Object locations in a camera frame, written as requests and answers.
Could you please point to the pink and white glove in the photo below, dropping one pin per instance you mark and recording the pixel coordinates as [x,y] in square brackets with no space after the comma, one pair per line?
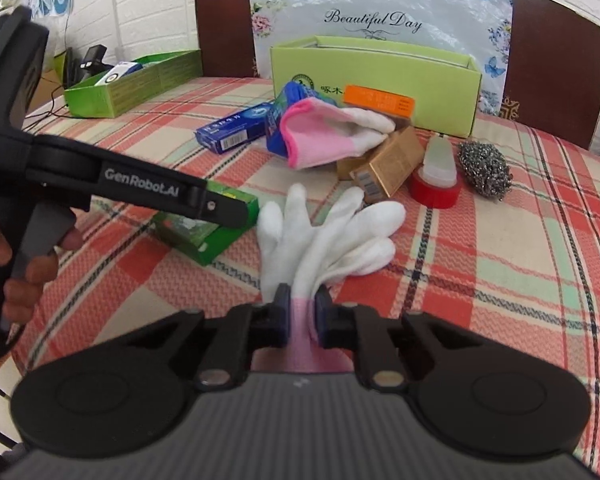
[320,130]

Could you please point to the white plastic bottle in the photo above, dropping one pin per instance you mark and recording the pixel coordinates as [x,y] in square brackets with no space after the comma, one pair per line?
[300,245]

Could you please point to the white and blue box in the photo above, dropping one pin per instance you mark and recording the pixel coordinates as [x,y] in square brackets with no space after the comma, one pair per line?
[117,73]

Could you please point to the person's left hand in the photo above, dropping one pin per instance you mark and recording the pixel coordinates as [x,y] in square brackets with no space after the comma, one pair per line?
[27,285]

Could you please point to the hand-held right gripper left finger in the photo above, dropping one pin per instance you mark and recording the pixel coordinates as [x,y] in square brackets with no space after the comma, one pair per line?
[282,312]

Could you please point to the gold box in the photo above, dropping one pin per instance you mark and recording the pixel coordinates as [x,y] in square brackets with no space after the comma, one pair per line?
[390,165]
[349,167]

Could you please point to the black desk device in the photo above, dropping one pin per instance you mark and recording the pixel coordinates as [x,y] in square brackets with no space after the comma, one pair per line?
[94,57]

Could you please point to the red plaid blanket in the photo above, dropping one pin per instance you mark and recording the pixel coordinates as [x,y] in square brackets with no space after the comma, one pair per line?
[505,270]

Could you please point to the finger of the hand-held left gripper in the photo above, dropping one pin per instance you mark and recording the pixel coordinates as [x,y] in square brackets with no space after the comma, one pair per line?
[225,212]

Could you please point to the steel wool scrubber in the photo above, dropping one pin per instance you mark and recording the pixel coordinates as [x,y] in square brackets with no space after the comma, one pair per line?
[485,170]

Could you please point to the shallow green cardboard box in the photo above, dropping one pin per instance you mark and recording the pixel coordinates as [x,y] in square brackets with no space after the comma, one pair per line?
[130,92]

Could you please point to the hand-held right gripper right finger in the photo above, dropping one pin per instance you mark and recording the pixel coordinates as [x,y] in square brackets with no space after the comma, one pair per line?
[321,316]

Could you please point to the small green box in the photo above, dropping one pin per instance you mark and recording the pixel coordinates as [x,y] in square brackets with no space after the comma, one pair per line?
[200,241]

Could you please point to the white plastic piece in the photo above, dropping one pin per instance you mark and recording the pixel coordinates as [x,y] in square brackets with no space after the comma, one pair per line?
[439,160]

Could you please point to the large green cardboard box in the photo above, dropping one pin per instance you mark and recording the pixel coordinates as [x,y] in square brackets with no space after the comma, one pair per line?
[445,95]

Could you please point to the blue plastic packet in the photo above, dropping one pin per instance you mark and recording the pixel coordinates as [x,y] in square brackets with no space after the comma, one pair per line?
[280,125]

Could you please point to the red tape roll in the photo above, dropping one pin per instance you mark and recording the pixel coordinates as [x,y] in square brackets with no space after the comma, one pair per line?
[435,196]

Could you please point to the blue toothpaste box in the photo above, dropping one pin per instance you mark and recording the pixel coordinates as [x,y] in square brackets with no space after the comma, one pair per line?
[230,130]

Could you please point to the orange box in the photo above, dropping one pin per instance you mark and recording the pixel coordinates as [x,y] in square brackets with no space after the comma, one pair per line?
[380,100]

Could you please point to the brown wooden headboard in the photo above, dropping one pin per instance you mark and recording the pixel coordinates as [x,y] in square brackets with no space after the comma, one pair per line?
[550,60]

